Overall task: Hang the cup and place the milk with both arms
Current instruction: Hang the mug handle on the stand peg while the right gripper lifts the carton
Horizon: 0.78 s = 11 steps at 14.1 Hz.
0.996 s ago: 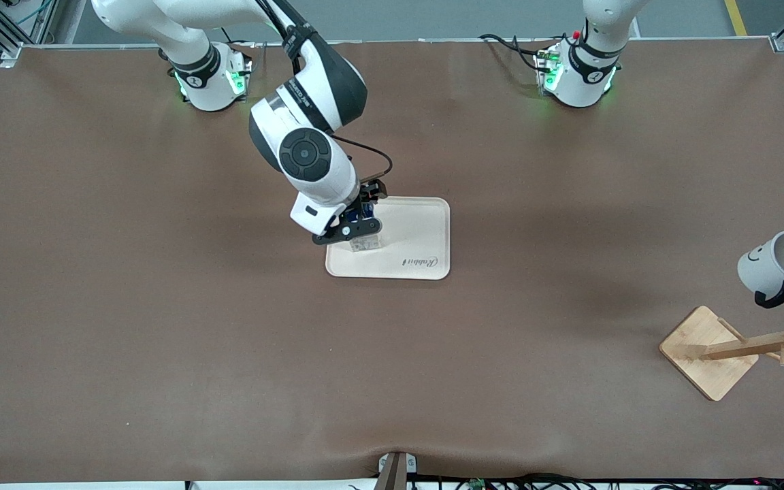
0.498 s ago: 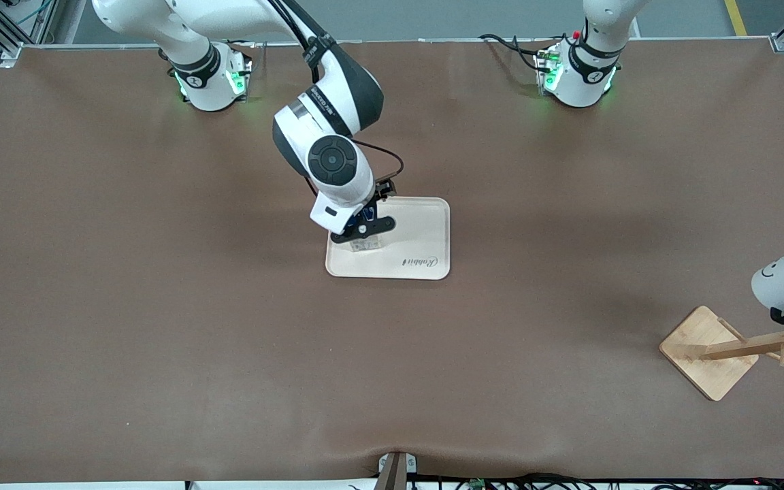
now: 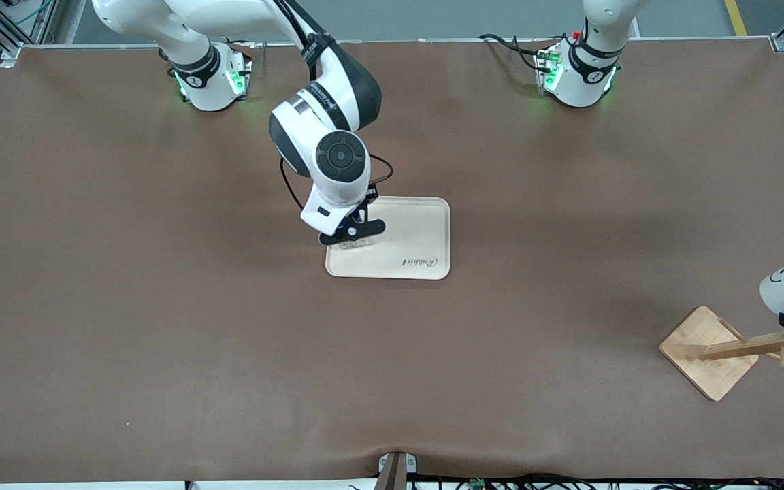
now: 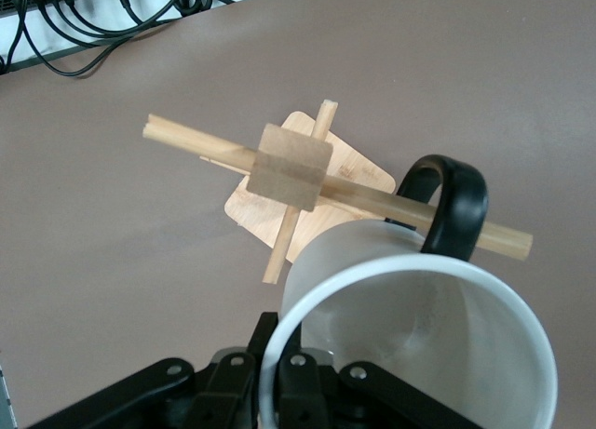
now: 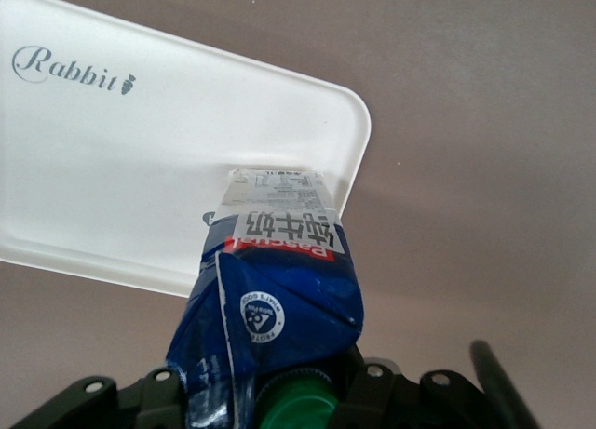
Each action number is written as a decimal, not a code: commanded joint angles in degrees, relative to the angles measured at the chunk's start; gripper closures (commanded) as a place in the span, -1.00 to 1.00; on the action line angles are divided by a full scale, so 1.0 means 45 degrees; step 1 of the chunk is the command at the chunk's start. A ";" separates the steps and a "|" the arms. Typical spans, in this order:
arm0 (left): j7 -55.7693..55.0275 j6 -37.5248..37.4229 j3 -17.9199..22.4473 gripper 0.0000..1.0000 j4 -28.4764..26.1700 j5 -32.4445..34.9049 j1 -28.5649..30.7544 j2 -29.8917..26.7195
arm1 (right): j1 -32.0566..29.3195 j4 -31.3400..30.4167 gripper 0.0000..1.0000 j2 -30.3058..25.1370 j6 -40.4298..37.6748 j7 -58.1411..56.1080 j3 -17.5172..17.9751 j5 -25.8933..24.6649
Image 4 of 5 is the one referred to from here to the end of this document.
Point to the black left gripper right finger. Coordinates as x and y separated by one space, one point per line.
300 392

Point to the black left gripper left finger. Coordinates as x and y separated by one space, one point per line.
233 382

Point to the wooden cup rack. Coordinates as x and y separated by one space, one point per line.
288 168

